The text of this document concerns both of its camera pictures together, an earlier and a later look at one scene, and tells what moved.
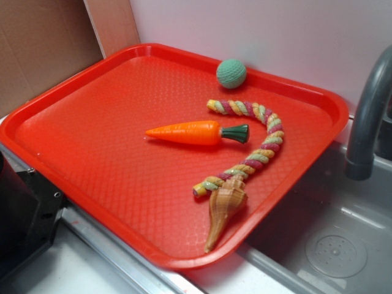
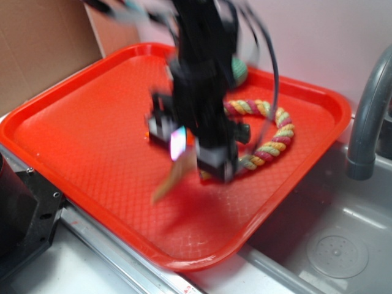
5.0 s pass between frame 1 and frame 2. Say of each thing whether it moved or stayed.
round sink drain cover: stayed
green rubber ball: stayed
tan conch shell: moved
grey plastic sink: stayed
